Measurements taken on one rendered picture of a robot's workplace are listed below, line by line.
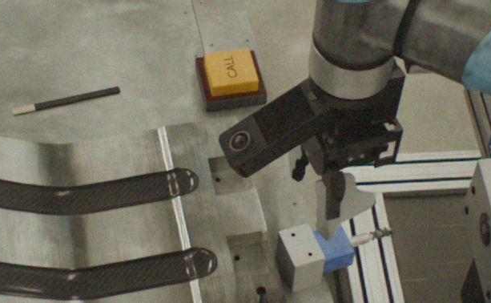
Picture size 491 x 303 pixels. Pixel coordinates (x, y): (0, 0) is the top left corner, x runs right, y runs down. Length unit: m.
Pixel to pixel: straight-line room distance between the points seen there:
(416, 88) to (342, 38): 1.63
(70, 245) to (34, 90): 0.32
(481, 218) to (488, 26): 0.30
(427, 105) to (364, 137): 1.48
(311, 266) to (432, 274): 0.80
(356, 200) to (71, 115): 0.45
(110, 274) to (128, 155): 0.15
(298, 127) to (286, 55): 1.57
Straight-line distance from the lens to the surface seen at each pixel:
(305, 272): 1.20
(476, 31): 0.86
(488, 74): 0.87
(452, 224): 2.04
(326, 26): 0.91
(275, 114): 1.01
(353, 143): 1.02
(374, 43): 0.90
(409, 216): 2.04
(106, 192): 1.21
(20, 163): 1.21
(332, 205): 1.05
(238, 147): 1.01
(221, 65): 1.38
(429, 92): 2.53
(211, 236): 1.15
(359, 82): 0.94
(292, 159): 1.13
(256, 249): 1.18
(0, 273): 1.12
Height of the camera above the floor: 1.85
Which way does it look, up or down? 51 degrees down
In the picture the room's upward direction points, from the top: 3 degrees clockwise
